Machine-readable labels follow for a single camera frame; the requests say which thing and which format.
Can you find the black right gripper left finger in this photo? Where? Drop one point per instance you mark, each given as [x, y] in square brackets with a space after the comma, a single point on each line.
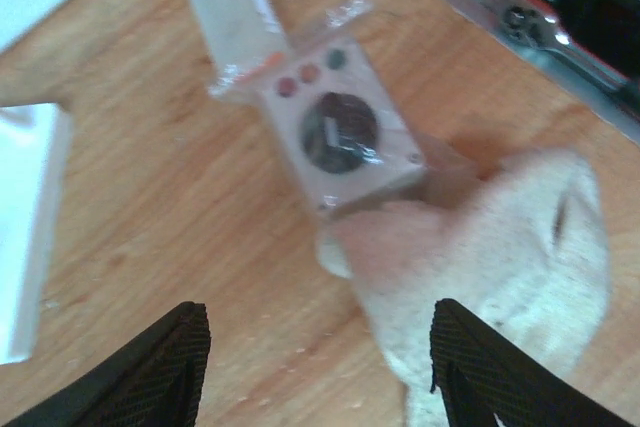
[156, 379]

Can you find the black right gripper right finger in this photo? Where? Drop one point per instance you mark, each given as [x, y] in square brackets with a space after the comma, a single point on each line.
[485, 380]

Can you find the grey metal plate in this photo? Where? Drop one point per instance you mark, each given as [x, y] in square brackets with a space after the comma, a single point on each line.
[240, 35]

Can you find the chrome ratchet wrench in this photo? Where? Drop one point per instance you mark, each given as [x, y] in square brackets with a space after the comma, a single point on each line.
[537, 24]

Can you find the white peg base plate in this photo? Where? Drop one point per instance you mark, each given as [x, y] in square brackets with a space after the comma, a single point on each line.
[35, 141]

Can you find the bagged timer switch module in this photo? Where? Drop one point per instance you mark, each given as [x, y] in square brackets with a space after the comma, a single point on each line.
[338, 129]

